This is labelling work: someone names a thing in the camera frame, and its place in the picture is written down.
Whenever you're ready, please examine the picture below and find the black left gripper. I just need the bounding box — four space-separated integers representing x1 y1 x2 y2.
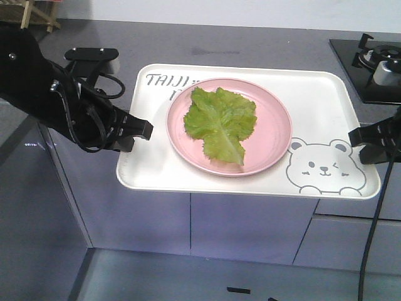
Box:
71 96 154 152

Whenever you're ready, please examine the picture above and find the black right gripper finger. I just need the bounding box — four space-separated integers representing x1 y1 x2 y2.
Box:
359 144 395 164
348 116 400 147

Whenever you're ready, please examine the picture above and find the green lettuce leaf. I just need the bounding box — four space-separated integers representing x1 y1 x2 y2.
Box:
183 87 258 166

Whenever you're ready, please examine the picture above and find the pink round plate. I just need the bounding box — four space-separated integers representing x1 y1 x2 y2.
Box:
167 78 292 177

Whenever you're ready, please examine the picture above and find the cream bear serving tray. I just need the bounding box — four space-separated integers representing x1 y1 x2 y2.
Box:
116 64 380 200

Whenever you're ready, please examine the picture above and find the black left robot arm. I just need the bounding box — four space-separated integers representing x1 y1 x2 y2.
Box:
1 22 153 153

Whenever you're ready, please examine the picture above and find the black gas stove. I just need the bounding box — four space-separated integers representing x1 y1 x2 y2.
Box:
330 33 400 105

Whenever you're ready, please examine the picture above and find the grey lower cabinet front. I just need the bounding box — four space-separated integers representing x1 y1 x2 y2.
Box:
46 125 401 270

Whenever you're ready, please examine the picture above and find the wooden dish rack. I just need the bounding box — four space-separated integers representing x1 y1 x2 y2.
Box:
1 1 62 33

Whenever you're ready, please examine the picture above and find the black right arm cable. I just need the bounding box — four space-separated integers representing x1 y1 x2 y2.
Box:
358 158 396 301

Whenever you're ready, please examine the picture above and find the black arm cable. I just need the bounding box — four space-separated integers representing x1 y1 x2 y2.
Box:
358 158 396 301
56 71 126 154

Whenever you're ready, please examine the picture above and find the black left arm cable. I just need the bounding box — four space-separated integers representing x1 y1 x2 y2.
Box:
56 71 126 154

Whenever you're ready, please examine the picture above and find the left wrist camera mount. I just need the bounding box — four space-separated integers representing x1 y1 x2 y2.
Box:
64 48 120 87

